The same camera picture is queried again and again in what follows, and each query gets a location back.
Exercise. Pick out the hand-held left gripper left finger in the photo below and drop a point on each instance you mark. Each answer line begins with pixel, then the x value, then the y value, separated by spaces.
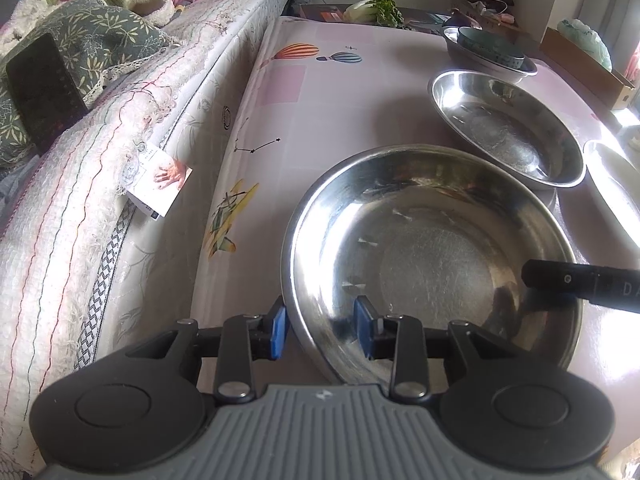
pixel 277 332

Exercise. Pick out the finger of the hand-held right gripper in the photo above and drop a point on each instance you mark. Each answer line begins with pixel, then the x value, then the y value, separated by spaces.
pixel 575 282

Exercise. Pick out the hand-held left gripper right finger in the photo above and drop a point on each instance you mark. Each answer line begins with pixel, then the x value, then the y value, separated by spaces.
pixel 362 330

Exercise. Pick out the white ceramic plate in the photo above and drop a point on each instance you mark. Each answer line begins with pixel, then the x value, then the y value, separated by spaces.
pixel 617 190

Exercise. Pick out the large shallow steel bowl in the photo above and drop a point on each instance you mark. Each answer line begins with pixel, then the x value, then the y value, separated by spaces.
pixel 500 130

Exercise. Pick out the bowls with teal bowl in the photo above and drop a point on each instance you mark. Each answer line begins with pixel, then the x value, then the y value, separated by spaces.
pixel 475 62

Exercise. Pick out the teal ceramic bowl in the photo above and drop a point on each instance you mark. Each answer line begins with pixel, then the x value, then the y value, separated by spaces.
pixel 492 50

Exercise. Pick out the paper mattress tag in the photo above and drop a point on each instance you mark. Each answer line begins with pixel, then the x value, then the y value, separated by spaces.
pixel 160 180

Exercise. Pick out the long cardboard box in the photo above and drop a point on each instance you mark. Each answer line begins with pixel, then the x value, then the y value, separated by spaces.
pixel 595 82

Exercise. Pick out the pink hanging clothes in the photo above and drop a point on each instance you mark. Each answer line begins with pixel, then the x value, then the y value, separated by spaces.
pixel 634 60

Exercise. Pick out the green white plastic bag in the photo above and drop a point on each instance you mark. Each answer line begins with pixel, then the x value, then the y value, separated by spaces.
pixel 587 40

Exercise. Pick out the green leafy cabbage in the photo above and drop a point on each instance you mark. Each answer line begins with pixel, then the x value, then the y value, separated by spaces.
pixel 375 10

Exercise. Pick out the black phone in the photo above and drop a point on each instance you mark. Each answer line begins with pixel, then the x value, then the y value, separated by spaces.
pixel 45 90

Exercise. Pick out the green floral pillow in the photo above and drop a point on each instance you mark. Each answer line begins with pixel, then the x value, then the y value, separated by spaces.
pixel 115 30

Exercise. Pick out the white fleece blanket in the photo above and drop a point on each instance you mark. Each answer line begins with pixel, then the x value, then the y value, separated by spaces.
pixel 135 2

